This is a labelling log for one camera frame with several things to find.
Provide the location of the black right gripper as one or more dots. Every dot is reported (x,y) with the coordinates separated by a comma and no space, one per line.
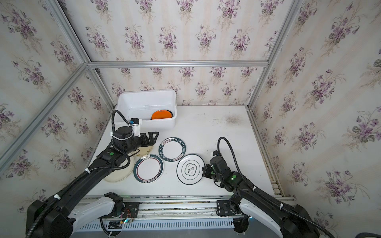
(207,171)

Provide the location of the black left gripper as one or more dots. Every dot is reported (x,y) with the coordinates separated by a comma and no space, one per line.
(151,140)

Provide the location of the green rim lettered plate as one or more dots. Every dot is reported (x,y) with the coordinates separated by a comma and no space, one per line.
(172,149)

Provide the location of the orange plastic plate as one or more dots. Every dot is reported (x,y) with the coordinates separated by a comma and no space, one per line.
(162,114)

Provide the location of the white plate black outline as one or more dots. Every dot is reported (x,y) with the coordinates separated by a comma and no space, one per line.
(189,169)

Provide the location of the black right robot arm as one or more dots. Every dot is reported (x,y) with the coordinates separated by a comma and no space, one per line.
(248,200)

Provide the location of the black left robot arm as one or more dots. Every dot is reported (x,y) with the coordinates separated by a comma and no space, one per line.
(55,217)

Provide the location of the white plastic bin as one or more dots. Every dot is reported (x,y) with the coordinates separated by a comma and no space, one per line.
(143,104)

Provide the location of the small yellow floral plate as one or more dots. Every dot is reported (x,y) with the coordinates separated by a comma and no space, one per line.
(143,151)

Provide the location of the green red rimmed plate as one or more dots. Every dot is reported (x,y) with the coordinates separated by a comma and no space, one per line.
(148,169)

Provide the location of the large cream plate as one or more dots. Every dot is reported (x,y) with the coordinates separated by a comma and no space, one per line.
(119,175)

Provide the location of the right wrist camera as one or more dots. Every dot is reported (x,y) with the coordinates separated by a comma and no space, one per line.
(215,153)

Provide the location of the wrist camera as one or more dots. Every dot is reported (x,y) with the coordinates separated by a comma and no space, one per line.
(215,153)
(135,124)

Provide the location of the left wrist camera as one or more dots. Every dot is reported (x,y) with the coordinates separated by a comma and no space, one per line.
(135,124)

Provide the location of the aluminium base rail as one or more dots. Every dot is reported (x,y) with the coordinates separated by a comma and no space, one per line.
(175,207)

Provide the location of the aluminium frame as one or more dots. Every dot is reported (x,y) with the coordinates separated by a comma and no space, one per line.
(89,66)

